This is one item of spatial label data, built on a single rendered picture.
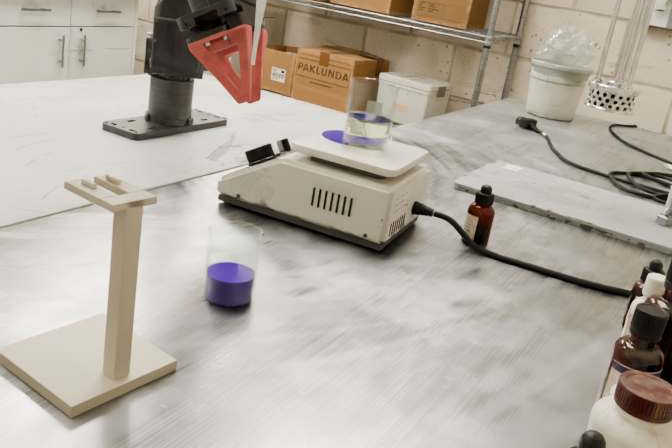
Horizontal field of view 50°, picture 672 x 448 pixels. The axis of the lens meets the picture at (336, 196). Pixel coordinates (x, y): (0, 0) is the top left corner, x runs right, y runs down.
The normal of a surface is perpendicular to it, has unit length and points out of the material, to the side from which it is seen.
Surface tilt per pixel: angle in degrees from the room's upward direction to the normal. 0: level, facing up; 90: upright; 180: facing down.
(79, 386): 0
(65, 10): 90
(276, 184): 90
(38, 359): 0
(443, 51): 90
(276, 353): 0
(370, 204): 90
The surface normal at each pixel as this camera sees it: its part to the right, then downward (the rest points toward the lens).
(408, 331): 0.16, -0.94
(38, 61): 0.85, 0.29
